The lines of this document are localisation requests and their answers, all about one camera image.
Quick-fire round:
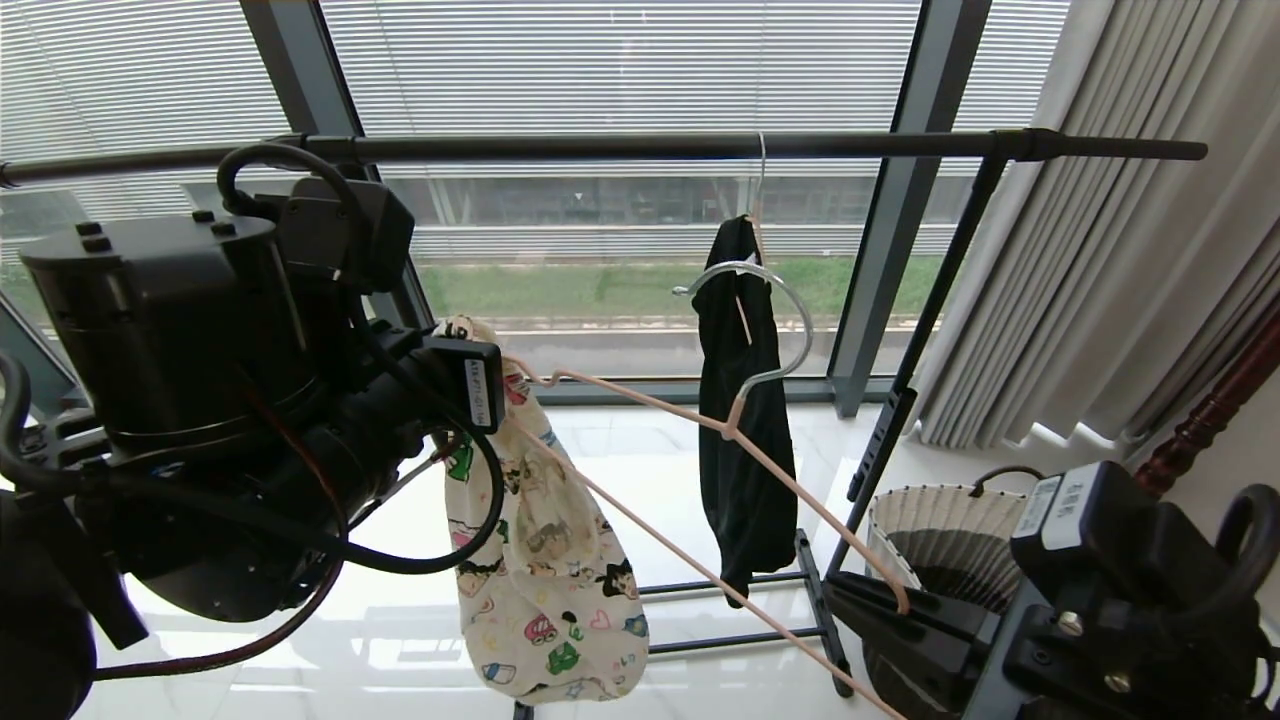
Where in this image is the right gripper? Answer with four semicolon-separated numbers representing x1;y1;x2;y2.
824;570;1273;720

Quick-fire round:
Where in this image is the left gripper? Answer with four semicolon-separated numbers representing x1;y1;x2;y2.
328;336;507;483

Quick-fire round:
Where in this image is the cream printed garment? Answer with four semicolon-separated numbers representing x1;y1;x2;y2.
435;315;651;707

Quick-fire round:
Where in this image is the black garment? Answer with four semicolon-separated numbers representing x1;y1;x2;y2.
690;214;801;609

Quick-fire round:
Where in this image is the pink clothes hanger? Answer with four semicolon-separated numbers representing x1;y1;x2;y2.
735;130;773;347
500;260;913;720

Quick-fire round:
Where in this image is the white laundry basket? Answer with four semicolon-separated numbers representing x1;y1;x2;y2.
863;465;1049;701

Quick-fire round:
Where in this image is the black clothes rack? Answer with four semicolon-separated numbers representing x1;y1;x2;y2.
0;128;1209;720

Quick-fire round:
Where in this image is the brown wooden coat stand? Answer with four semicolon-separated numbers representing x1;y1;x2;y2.
1133;315;1280;501

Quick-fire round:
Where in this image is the window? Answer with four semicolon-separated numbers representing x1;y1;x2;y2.
0;0;1071;421

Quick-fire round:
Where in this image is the beige curtain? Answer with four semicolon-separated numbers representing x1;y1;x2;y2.
905;0;1280;451

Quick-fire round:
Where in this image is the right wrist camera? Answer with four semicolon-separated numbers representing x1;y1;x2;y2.
1008;460;1216;611

